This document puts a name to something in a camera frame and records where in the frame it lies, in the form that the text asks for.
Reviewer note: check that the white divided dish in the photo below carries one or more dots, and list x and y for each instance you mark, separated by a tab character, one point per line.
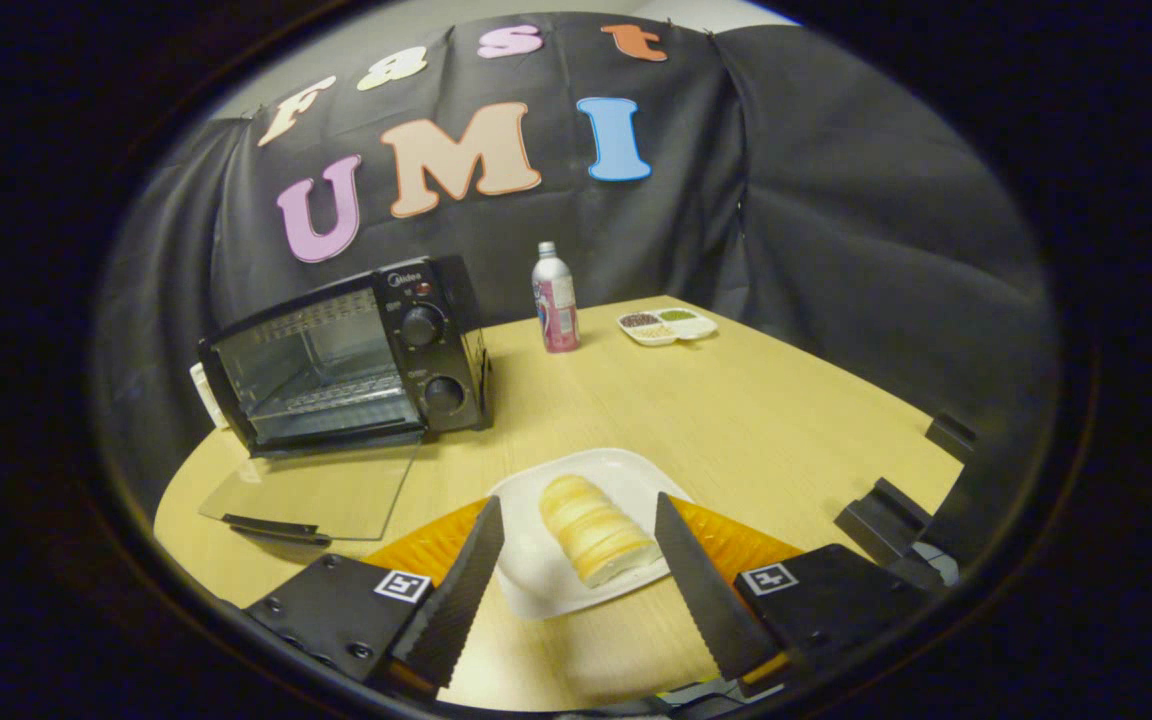
696	327

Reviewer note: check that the bread roll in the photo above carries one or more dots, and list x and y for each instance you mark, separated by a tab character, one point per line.
596	530

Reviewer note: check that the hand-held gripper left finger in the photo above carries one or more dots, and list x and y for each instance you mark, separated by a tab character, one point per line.
456	600

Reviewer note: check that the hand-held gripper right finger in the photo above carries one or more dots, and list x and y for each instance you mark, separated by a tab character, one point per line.
711	600

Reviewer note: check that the black stand block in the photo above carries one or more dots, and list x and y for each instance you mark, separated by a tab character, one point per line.
881	520
951	437

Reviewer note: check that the white plate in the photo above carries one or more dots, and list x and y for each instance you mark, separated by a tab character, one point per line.
536	570

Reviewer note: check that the white pop-up toaster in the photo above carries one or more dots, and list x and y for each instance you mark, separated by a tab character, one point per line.
206	395

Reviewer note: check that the silver and pink bottle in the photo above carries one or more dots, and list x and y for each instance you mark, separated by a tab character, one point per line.
556	300

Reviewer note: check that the black toaster oven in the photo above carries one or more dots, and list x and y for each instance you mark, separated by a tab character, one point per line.
436	350

